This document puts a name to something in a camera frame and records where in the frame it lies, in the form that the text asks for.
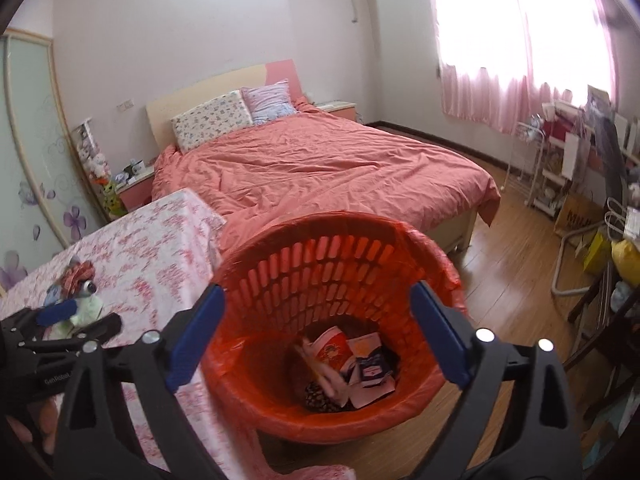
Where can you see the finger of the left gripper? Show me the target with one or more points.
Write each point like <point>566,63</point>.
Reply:
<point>101,331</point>
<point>54,313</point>

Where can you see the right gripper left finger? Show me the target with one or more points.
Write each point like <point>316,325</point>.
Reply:
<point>187,336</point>

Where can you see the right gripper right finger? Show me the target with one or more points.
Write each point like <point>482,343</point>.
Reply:
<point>449,335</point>

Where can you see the red and white paper cup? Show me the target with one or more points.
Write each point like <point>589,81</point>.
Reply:
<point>332,348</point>

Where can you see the red plastic trash basket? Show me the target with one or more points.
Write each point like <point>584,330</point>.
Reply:
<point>296,280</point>

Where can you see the left human hand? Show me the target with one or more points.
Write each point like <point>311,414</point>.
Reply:
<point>39,418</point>

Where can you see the grey tube black cap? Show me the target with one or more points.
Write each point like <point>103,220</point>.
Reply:
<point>87,288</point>

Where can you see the red checked cloth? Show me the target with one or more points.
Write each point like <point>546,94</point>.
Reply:
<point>76,273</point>

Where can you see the pink floral tablecloth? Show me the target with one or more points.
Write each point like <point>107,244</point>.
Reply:
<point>150,265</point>

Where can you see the glass floral wardrobe door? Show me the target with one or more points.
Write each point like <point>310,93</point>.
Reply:
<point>47,203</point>

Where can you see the pink white left nightstand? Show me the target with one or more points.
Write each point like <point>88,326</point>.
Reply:
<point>138,192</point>

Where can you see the plush toy stack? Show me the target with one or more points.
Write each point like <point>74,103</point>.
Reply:
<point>97,171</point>

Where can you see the mug on nightstand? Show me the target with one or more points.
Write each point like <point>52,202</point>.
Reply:
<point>137,167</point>

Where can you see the bed with coral duvet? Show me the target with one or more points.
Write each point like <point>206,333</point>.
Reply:
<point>315,161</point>

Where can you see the cluttered desk with boxes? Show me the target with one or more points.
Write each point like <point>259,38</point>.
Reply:
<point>595,211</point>

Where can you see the floral white pillow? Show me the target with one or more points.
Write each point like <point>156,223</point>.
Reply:
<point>211,120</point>

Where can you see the right nightstand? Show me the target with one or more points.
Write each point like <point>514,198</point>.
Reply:
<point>341,109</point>

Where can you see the pink striped pillow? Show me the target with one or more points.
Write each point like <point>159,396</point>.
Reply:
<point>268,103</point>

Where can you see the pink window curtain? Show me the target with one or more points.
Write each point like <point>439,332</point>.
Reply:
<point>500,61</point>

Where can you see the white wire rack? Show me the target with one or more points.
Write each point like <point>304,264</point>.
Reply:
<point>528,141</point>

